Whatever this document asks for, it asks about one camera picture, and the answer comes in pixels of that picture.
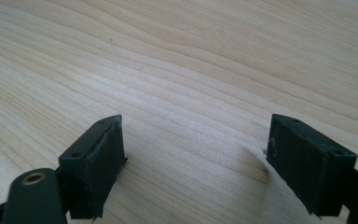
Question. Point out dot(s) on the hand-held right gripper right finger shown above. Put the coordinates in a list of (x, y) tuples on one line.
[(310, 168)]

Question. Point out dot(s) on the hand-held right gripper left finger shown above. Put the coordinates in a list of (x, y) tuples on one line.
[(93, 168)]

